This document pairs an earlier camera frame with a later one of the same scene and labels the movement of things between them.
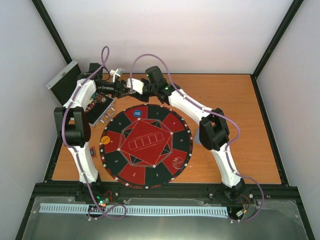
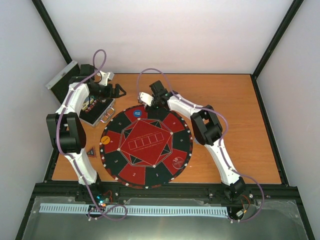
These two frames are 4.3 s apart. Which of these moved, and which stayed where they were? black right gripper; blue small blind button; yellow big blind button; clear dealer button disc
Moved: black right gripper
Stayed: yellow big blind button; blue small blind button; clear dealer button disc
